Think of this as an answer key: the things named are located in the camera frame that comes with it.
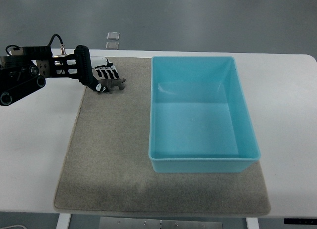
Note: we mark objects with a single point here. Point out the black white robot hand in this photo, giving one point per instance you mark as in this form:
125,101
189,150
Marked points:
102,68

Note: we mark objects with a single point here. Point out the brown toy hippo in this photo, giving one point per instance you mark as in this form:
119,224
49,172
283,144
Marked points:
106,85

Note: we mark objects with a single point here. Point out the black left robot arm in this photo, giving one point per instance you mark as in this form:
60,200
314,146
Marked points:
24,70

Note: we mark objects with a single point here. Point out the blue plastic box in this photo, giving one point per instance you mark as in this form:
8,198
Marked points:
199,120

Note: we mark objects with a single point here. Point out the grey felt mat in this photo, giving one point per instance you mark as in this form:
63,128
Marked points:
107,169

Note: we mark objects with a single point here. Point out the white left table leg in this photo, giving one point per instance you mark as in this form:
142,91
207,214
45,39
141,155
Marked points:
63,221

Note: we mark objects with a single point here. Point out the white table leg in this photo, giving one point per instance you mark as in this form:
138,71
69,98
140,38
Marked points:
252,223
63,221

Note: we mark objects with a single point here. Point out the white right table leg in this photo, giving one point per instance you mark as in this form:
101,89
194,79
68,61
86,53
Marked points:
252,223

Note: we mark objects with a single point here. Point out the black table control panel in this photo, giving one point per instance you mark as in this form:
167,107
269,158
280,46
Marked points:
300,221

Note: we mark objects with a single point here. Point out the metal table base plate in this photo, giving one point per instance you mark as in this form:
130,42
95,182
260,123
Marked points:
130,223

